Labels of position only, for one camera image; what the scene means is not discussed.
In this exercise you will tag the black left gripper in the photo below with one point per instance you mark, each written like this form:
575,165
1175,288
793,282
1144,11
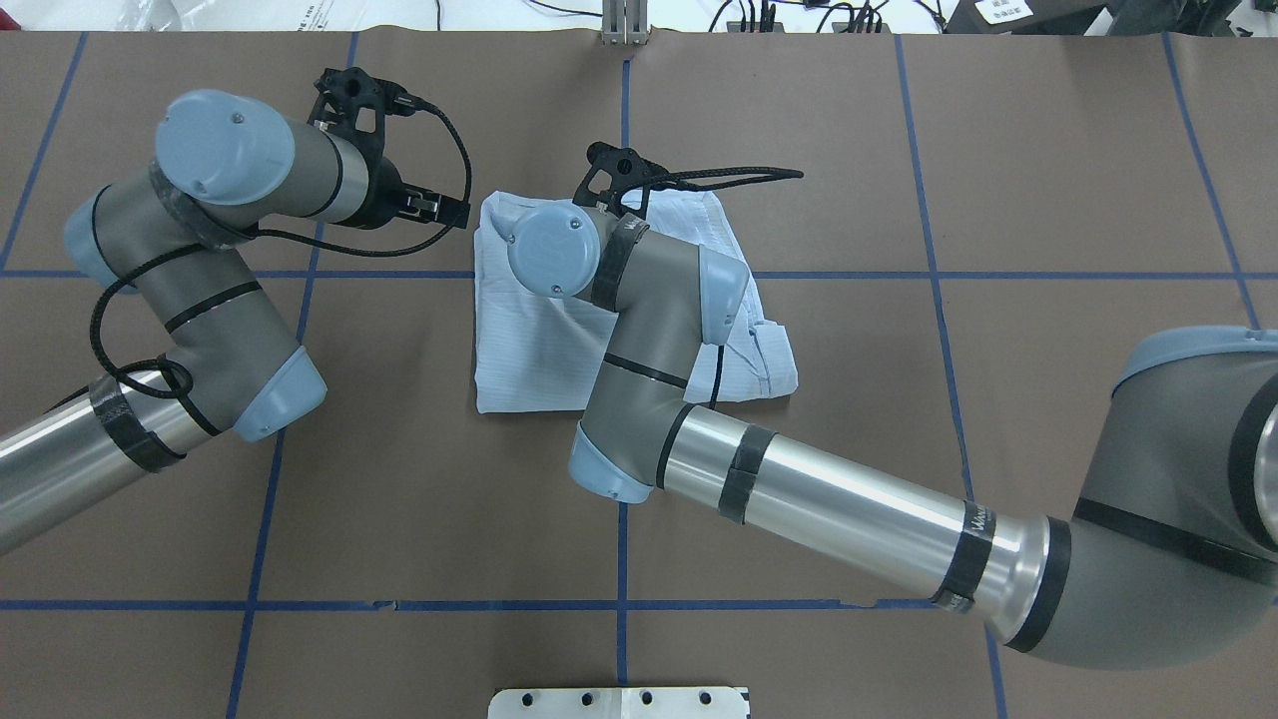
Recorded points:
380,196

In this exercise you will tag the light blue button-up shirt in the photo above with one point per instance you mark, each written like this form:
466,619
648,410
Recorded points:
542,355

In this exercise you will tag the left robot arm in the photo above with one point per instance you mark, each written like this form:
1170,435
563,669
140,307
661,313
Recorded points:
188,342

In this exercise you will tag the clear plastic bag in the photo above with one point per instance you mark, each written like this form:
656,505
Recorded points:
235,16

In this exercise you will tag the right orange-port USB hub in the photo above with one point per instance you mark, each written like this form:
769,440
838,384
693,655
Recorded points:
846,18

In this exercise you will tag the dark grey labelled box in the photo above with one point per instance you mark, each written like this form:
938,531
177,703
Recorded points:
1023,17

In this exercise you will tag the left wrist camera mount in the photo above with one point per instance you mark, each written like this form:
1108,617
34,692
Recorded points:
353,106

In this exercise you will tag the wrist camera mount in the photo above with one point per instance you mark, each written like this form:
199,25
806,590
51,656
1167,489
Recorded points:
620,181
353,106

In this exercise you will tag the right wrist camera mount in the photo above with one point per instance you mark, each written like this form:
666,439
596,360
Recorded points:
620,181

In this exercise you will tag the grey aluminium frame post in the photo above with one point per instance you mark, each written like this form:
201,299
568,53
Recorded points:
625,23

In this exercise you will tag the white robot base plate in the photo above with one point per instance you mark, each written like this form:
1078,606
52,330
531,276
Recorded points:
706,701

